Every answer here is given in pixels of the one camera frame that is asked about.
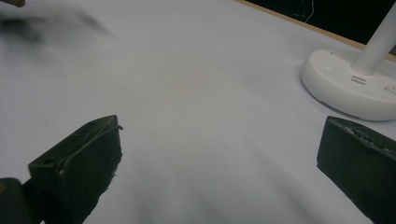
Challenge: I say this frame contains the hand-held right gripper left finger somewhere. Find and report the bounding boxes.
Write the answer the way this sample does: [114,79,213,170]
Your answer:
[27,114,124,224]

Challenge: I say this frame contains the white round stand base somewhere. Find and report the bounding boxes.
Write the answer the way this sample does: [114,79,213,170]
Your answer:
[300,2,396,122]

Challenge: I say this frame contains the thin white cable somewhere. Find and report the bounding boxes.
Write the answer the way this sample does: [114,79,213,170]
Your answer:
[304,0,316,24]

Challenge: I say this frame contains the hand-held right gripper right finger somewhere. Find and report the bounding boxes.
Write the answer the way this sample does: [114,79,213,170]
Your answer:
[316,116,396,224]

